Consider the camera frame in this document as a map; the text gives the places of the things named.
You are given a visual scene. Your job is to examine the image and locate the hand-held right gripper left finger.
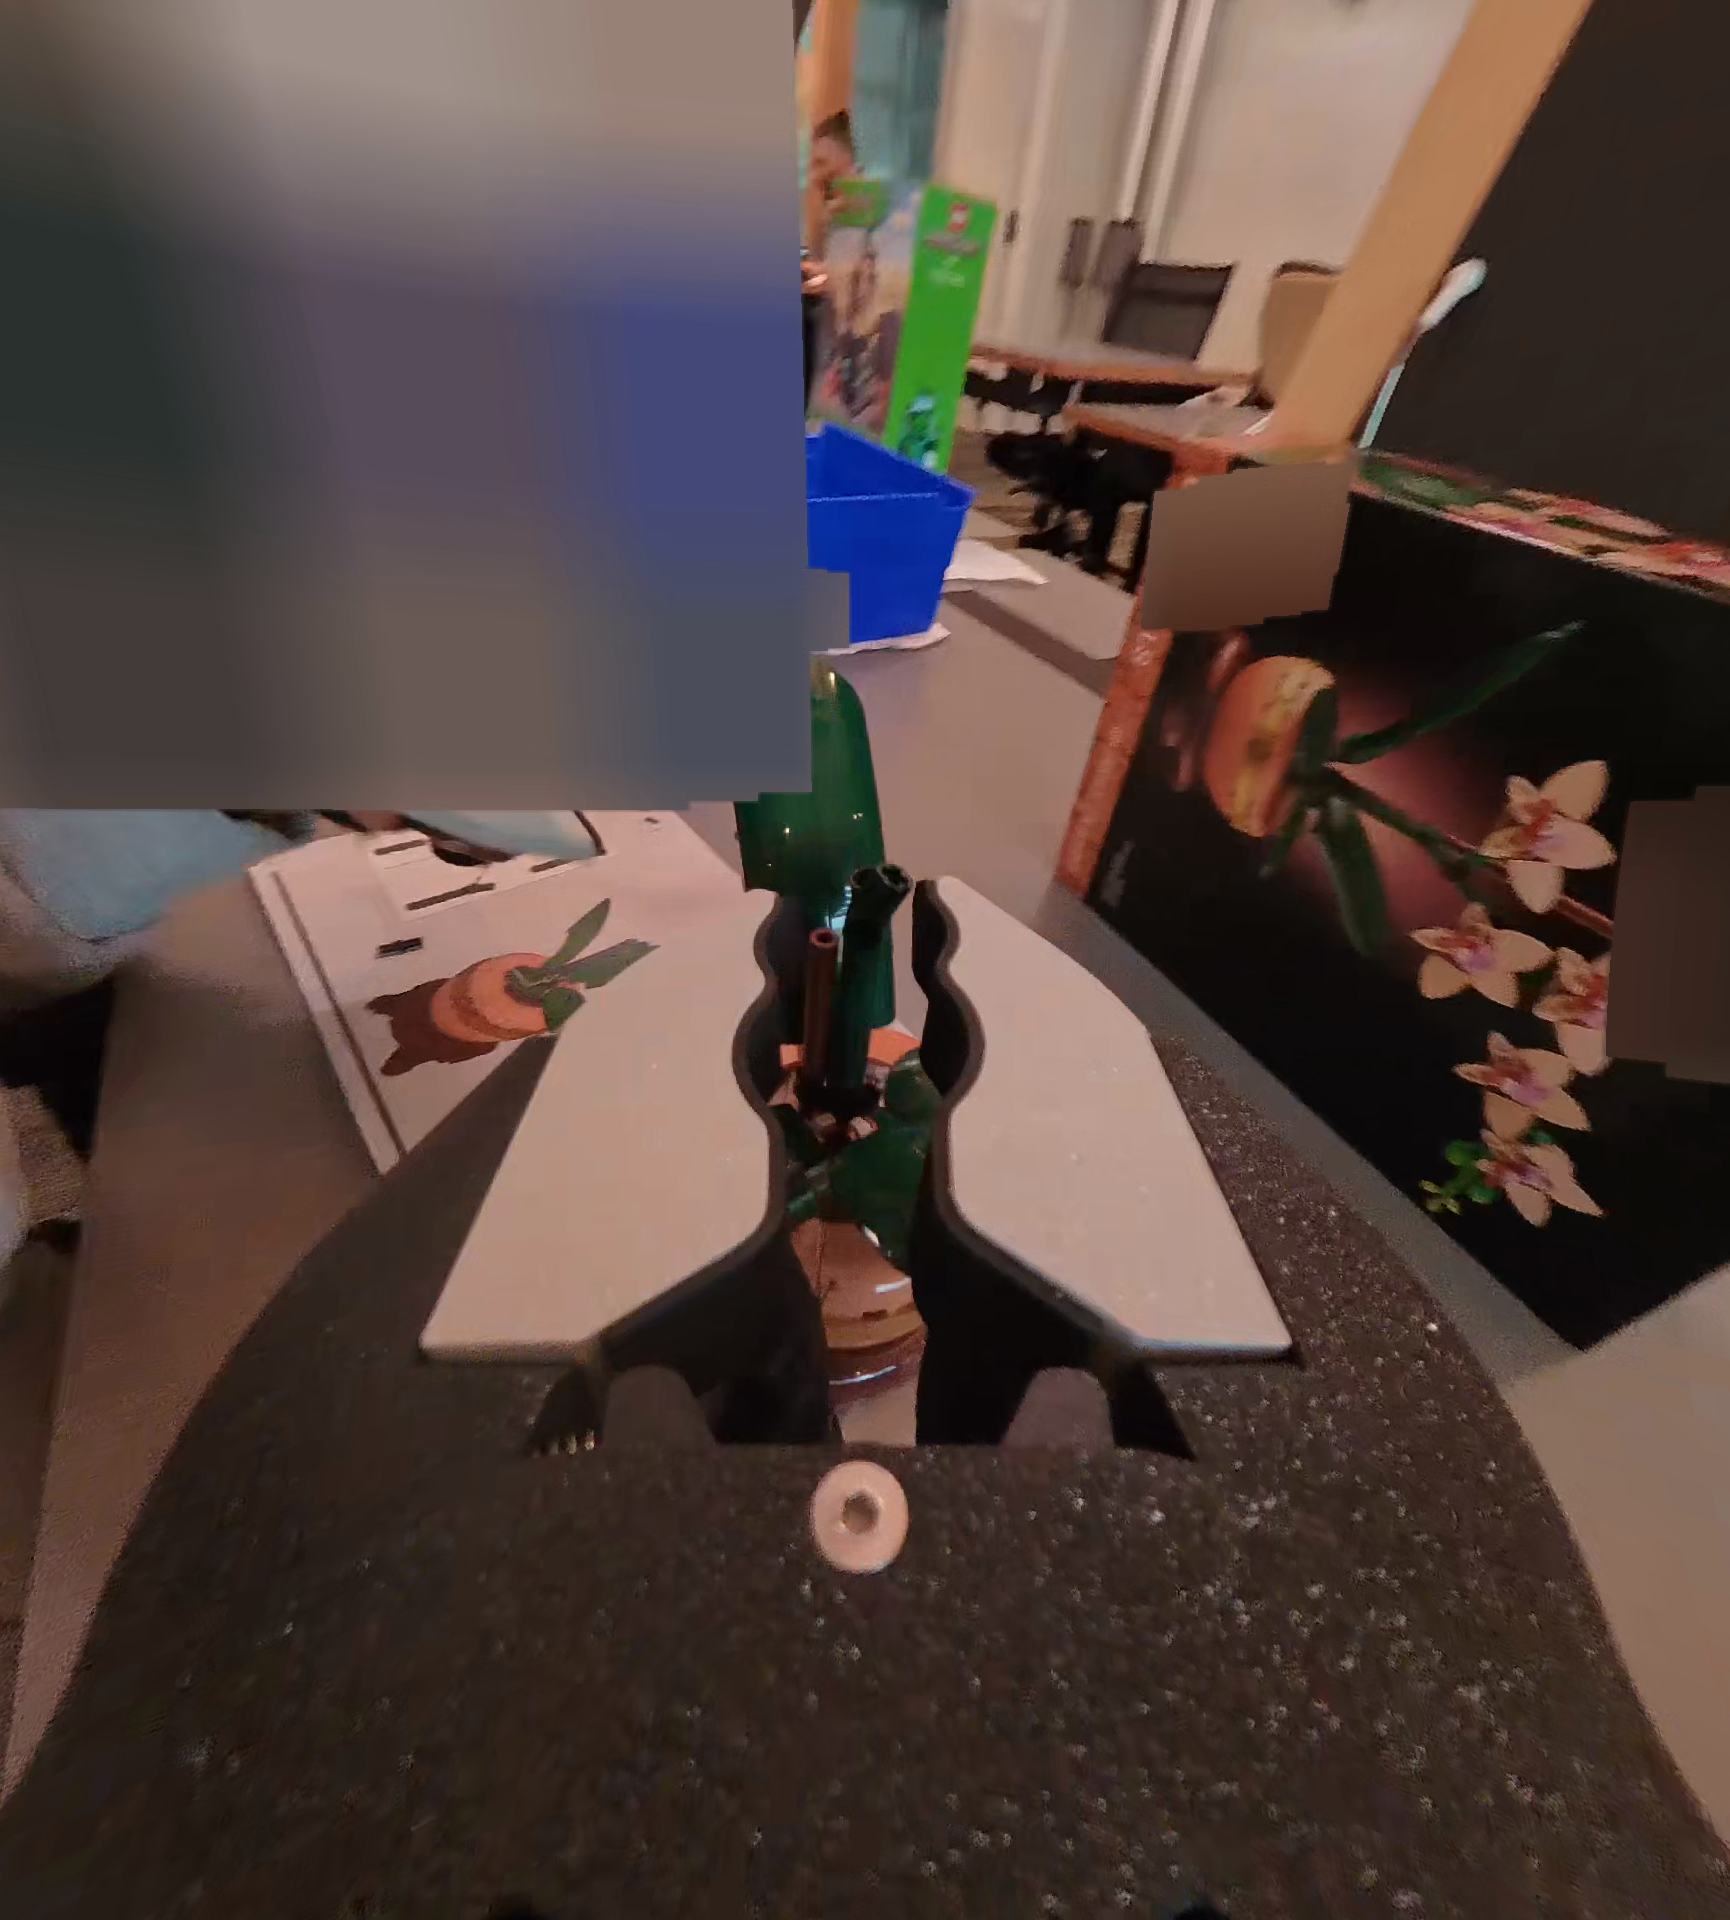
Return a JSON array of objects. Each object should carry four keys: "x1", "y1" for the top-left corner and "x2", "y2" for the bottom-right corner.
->
[{"x1": 418, "y1": 889, "x2": 787, "y2": 1371}]

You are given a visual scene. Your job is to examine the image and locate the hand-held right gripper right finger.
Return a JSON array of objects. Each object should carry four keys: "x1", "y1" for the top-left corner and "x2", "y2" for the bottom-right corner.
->
[{"x1": 910, "y1": 874, "x2": 1299, "y2": 1368}]

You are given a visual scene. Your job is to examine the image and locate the toy brick orchid plant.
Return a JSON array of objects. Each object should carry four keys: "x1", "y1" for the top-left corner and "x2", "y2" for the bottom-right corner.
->
[{"x1": 733, "y1": 666, "x2": 943, "y2": 1446}]

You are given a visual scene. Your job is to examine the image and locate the grey desk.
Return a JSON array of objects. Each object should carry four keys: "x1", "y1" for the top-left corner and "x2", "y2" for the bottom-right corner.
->
[{"x1": 0, "y1": 562, "x2": 1730, "y2": 1920}]

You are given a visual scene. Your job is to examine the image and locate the black flower toy set box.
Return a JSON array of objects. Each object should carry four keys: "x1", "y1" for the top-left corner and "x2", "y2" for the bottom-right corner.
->
[{"x1": 1057, "y1": 450, "x2": 1730, "y2": 1352}]

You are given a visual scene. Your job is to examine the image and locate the white instruction booklet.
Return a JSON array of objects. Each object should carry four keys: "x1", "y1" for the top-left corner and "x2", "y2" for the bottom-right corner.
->
[{"x1": 246, "y1": 810, "x2": 755, "y2": 1177}]

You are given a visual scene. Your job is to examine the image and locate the white paper sheet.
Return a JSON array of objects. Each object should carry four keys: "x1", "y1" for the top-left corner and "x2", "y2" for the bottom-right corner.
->
[{"x1": 822, "y1": 536, "x2": 1050, "y2": 658}]

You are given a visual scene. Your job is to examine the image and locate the blue plastic bin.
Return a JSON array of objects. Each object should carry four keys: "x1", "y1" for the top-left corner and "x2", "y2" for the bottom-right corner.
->
[{"x1": 804, "y1": 424, "x2": 982, "y2": 641}]

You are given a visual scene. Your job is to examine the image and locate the wooden office table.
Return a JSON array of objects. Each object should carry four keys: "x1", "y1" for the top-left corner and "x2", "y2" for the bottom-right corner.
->
[{"x1": 966, "y1": 337, "x2": 1261, "y2": 415}]

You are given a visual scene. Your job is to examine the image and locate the black office chair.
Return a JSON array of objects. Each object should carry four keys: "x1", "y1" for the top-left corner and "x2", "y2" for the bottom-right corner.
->
[{"x1": 1103, "y1": 263, "x2": 1238, "y2": 366}]

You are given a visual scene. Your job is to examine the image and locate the green toy set box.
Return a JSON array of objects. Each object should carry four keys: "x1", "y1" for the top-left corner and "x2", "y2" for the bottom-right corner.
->
[{"x1": 820, "y1": 180, "x2": 999, "y2": 452}]

